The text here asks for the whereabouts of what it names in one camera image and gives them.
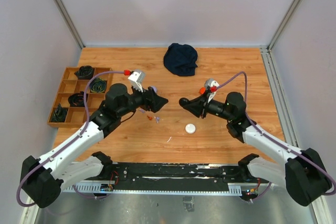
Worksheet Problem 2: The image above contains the aluminium frame post left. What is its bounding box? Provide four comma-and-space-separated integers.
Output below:
53, 0, 85, 49

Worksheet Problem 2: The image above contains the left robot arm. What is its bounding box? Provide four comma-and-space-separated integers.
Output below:
16, 83, 168, 208

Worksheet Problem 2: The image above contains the white earbud case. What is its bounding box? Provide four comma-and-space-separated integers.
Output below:
185, 123, 196, 134

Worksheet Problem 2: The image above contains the rolled green black tie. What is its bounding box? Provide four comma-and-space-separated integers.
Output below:
50, 103, 68, 123

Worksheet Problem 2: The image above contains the aluminium frame rail right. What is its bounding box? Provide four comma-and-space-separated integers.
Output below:
259, 0, 321, 156

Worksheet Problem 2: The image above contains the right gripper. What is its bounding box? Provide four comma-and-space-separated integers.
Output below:
184, 90, 233, 121

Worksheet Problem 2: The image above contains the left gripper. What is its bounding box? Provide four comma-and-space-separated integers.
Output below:
118, 82, 168, 118

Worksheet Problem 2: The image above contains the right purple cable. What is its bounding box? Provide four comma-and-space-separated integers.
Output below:
215, 71, 336, 196

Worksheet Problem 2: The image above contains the rolled black tie top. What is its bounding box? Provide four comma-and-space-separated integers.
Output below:
74, 66, 95, 80

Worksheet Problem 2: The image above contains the rolled black orange tie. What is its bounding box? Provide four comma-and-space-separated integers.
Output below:
68, 91, 85, 108

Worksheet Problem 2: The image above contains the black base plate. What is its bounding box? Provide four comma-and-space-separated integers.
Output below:
81, 162, 263, 191

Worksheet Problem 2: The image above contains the orange earbud case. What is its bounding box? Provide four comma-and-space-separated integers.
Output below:
199, 87, 207, 95

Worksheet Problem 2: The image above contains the black earbud case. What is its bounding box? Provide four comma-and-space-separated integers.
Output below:
179, 98, 190, 107

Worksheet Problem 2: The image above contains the rolled green patterned tie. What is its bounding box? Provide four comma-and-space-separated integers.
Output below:
89, 78, 107, 93

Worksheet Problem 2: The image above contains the dark navy crumpled cloth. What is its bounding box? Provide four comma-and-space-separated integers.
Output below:
163, 43, 198, 77

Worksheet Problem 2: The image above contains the lavender earbud case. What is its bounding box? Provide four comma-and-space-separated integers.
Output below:
149, 86, 158, 93

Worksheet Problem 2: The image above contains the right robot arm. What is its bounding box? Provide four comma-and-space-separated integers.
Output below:
179, 92, 335, 206

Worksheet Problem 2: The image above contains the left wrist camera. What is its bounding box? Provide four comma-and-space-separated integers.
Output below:
128, 69, 145, 92

